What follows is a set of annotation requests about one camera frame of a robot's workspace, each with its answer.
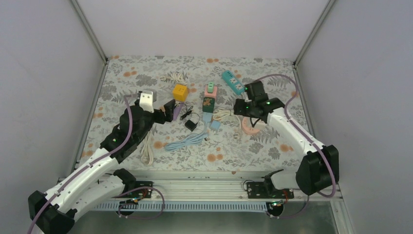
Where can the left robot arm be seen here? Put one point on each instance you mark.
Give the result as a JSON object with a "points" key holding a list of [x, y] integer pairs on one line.
{"points": [[56, 210]]}

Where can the light blue cable duct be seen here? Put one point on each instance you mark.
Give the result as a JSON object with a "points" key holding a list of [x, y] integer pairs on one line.
{"points": [[196, 206]]}

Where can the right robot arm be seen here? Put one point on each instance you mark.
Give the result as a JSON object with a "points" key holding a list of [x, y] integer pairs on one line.
{"points": [[319, 167]]}

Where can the aluminium rail frame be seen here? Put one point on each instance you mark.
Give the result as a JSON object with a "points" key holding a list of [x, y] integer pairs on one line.
{"points": [[173, 185]]}

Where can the pink cube power socket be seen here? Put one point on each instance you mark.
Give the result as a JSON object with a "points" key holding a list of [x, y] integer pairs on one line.
{"points": [[213, 94]]}

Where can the floral table cloth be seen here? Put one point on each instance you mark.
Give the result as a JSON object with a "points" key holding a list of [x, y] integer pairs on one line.
{"points": [[228, 149]]}

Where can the yellow cube power socket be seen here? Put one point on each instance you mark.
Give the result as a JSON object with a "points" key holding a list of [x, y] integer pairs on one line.
{"points": [[180, 92]]}

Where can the black charger with cable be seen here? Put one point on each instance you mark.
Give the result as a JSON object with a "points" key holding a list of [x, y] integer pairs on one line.
{"points": [[189, 123]]}

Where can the dark green cube socket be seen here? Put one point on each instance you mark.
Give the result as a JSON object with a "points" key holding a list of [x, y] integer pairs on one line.
{"points": [[208, 104]]}

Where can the small green plug adapter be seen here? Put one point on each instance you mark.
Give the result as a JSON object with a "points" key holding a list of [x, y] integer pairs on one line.
{"points": [[210, 87]]}

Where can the teal power strip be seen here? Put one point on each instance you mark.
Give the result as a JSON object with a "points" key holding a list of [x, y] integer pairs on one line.
{"points": [[236, 86]]}

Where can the pink round power socket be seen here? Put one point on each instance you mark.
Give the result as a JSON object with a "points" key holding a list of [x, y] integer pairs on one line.
{"points": [[247, 127]]}

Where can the purple usb power strip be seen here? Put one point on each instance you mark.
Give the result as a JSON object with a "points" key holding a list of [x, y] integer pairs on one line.
{"points": [[177, 110]]}

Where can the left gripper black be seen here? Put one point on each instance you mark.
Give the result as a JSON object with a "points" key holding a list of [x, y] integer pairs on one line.
{"points": [[161, 119]]}

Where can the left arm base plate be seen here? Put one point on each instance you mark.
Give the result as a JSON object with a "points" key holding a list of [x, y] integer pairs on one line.
{"points": [[140, 194]]}

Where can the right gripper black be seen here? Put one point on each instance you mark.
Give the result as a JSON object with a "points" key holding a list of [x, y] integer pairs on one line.
{"points": [[238, 108]]}

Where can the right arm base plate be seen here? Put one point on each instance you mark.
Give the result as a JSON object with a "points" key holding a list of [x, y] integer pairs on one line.
{"points": [[258, 190]]}

